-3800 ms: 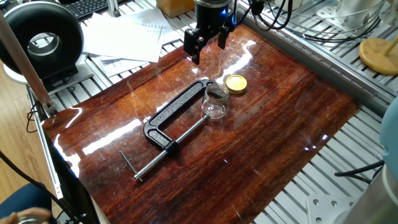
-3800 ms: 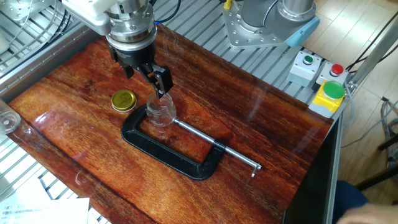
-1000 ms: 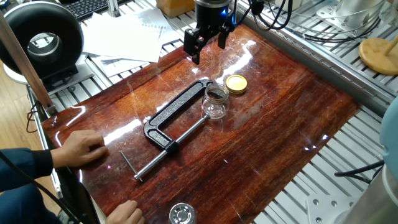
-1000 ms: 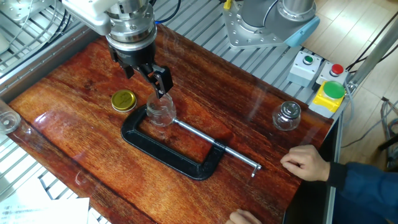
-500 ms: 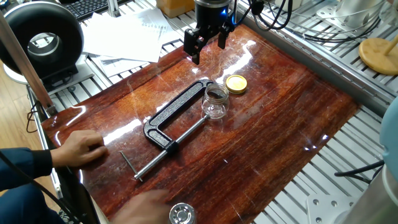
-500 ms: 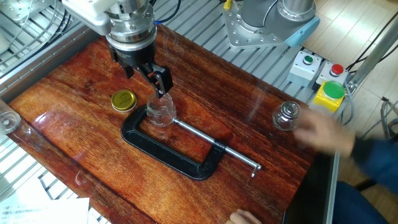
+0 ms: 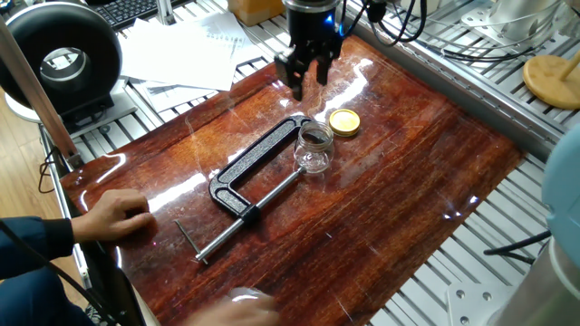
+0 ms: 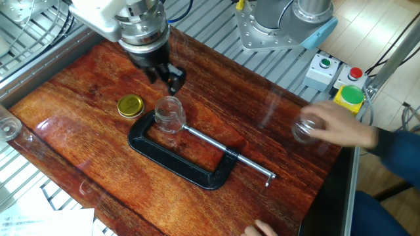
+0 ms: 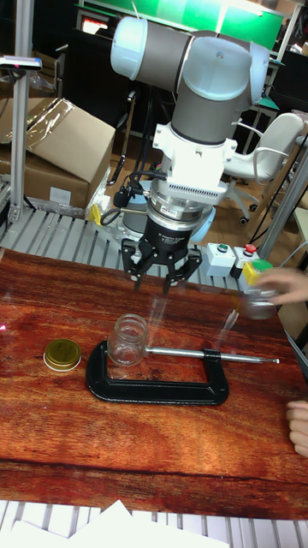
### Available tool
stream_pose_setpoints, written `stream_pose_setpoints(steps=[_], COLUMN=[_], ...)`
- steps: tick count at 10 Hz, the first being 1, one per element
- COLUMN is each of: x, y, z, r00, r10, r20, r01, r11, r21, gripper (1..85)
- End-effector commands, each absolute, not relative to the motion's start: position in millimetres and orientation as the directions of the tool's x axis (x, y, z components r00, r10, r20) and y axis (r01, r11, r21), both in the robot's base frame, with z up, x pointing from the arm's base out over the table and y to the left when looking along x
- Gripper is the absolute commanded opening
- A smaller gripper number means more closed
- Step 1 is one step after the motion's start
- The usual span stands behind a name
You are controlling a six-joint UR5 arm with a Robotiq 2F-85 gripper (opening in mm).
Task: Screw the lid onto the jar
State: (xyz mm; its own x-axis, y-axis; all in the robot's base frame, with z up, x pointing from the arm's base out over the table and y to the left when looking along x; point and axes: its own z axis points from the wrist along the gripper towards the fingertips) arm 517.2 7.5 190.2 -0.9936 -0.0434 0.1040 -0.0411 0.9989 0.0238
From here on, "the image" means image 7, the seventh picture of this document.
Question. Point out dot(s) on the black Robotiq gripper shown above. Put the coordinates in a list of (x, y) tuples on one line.
[(312, 31)]

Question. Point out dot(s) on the gold metal jar lid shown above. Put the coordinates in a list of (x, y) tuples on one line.
[(344, 122)]

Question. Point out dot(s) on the clear glass jar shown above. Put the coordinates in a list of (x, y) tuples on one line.
[(313, 151)]

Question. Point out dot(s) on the black C-clamp with steel screw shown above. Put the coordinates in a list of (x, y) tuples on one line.
[(254, 158)]

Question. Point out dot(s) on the left forearm in blue sleeve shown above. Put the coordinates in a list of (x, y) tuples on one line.
[(31, 244)]

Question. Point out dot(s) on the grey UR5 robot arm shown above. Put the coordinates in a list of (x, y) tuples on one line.
[(562, 190)]

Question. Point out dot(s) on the person's left hand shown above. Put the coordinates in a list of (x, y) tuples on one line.
[(111, 215)]

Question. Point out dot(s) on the person's right hand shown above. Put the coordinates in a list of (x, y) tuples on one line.
[(235, 314)]

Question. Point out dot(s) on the orange cardboard box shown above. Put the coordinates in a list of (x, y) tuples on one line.
[(256, 9)]

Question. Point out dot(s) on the printed white paper sheet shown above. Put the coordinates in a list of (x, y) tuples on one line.
[(229, 38)]

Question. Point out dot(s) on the large blank white paper sheet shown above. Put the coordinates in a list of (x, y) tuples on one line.
[(181, 59)]

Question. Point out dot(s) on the wood grain table mat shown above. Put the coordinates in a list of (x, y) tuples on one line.
[(362, 226)]

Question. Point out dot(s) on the black computer keyboard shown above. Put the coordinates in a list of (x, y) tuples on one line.
[(122, 9)]

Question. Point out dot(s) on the round wooden stand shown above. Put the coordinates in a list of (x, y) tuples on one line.
[(548, 81)]

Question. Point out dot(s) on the aluminium strut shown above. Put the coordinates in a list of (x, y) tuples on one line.
[(31, 90)]

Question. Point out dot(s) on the black table side panel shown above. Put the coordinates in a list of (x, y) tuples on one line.
[(118, 290)]

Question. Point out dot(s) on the person's blue-clad leg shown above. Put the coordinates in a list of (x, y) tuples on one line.
[(27, 303)]

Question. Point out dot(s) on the silver metal post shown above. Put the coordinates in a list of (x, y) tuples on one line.
[(165, 11)]

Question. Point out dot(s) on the aluminium table rail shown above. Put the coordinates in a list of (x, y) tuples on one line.
[(476, 102)]

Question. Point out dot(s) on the silver flanged mount base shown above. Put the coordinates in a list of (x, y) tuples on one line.
[(521, 18)]

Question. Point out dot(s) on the silver robot mount plate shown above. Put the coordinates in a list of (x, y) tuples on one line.
[(476, 303)]

